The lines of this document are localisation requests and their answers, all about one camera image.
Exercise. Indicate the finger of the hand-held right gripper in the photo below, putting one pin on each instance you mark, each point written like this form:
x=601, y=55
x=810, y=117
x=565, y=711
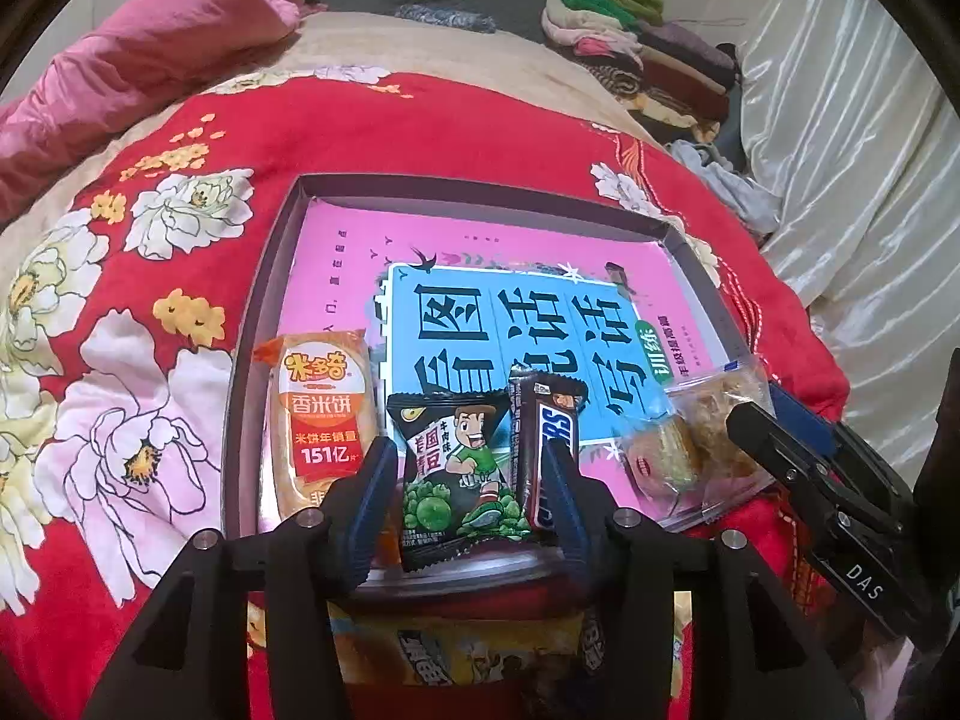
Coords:
x=772, y=450
x=802, y=412

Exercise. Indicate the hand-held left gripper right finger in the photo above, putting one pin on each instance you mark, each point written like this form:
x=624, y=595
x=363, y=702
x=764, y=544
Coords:
x=566, y=510

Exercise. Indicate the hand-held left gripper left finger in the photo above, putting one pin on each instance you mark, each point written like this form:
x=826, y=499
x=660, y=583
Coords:
x=375, y=510

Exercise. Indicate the clear pastry packet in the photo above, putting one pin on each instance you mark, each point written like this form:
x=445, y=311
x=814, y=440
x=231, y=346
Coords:
x=712, y=420

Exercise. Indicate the black green pea packet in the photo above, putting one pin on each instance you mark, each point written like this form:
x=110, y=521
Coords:
x=457, y=465

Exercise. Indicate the grey shallow cardboard box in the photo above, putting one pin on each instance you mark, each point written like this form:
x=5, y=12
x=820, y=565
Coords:
x=487, y=191

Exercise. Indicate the round pastry in clear wrapper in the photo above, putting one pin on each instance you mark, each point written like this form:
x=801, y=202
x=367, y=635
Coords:
x=660, y=465

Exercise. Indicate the orange rice cracker packet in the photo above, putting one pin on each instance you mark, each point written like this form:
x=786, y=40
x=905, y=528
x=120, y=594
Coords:
x=322, y=405

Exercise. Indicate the yellow snack packet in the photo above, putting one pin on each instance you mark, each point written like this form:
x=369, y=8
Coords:
x=465, y=649

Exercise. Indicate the white grey garment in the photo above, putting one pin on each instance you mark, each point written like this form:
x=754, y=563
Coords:
x=735, y=187

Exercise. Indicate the pink book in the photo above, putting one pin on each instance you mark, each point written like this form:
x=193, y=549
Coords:
x=337, y=255

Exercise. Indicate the white satin curtain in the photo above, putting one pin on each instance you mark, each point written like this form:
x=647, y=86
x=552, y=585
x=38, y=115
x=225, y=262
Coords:
x=862, y=127

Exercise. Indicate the pile of folded clothes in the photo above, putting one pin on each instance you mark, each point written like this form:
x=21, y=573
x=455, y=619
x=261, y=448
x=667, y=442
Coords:
x=675, y=67

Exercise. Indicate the red floral blanket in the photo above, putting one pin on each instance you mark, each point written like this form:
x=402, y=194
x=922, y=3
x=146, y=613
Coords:
x=487, y=127

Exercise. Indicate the beige bed cover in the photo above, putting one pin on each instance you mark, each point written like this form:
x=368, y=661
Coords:
x=450, y=45

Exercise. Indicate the blue patterned cloth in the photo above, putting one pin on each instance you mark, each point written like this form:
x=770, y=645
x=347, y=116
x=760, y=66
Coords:
x=442, y=16

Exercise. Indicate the pink pillow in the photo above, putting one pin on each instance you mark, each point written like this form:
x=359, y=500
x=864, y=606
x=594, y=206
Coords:
x=112, y=75

